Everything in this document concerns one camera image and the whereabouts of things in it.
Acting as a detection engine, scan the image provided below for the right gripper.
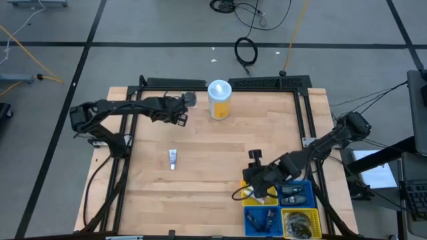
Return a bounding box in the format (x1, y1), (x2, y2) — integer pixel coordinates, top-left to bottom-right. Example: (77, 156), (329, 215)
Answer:
(242, 162), (285, 198)

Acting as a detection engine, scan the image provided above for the clear bag with black pad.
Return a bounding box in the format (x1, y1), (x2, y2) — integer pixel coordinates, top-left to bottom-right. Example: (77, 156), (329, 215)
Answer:
(287, 223), (313, 239)
(181, 91), (199, 108)
(285, 219), (301, 238)
(286, 213), (313, 231)

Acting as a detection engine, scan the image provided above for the dark grey travel razor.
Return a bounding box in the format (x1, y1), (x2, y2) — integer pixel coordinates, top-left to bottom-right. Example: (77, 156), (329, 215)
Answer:
(281, 185), (306, 195)
(280, 195), (307, 206)

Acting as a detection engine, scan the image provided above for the dark blue printed tube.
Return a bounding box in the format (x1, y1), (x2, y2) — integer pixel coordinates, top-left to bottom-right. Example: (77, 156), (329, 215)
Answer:
(264, 209), (276, 233)
(246, 213), (263, 233)

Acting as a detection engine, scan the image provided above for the yellow plastic basket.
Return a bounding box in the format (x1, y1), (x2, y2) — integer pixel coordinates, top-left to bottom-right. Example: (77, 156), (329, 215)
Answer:
(281, 207), (324, 240)
(240, 179), (280, 207)

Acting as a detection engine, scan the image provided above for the blue plastic basket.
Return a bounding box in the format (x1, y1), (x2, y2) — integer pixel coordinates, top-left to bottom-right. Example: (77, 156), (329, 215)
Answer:
(243, 205), (284, 238)
(277, 180), (317, 209)

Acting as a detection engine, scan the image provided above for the white yellow wipes canister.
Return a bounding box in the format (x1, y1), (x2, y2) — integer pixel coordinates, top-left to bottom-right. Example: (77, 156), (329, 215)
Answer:
(207, 79), (233, 121)

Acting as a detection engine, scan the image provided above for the black perforated box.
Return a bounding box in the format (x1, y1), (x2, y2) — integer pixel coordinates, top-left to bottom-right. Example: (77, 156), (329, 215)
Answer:
(228, 75), (313, 90)

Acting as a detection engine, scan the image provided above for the white paper sheet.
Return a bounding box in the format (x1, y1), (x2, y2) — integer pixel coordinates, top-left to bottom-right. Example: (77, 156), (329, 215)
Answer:
(352, 149), (400, 190)

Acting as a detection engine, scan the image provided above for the black desk beam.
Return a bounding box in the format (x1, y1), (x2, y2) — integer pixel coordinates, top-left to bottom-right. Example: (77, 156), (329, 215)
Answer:
(345, 135), (418, 201)

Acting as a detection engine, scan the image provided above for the grey floor foot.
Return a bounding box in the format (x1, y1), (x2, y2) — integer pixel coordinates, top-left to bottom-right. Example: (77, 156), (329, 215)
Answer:
(6, 0), (69, 7)
(0, 73), (36, 85)

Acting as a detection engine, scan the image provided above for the black keyboard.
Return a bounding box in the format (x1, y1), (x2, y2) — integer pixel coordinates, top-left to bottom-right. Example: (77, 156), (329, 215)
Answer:
(402, 179), (427, 223)

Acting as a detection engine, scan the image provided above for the black caster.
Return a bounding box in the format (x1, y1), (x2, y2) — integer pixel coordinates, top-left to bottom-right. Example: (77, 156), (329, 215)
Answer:
(0, 101), (14, 119)

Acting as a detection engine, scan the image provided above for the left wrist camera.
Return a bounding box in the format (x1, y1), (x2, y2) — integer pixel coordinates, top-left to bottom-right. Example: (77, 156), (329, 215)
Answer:
(175, 113), (189, 128)

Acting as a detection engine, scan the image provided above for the black metal table frame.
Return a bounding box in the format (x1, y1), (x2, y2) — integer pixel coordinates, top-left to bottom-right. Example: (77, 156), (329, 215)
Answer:
(79, 74), (360, 240)

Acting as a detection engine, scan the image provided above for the black coiled cable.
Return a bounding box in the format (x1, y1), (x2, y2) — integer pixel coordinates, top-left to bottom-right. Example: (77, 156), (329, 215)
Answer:
(233, 0), (261, 76)

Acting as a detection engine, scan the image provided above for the yellow hanging cable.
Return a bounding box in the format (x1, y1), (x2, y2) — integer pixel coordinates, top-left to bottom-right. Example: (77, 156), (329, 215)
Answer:
(279, 0), (312, 77)

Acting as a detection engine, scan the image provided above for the black cable bundle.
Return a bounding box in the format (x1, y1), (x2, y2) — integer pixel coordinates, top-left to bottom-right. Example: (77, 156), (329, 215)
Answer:
(209, 0), (236, 14)

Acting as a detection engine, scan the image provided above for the yellow floor cable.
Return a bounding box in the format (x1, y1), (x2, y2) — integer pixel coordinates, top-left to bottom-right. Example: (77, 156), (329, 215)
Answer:
(0, 23), (64, 98)

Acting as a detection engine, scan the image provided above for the white floor cable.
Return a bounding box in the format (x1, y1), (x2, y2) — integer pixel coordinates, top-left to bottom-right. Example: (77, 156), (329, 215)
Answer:
(0, 0), (47, 66)

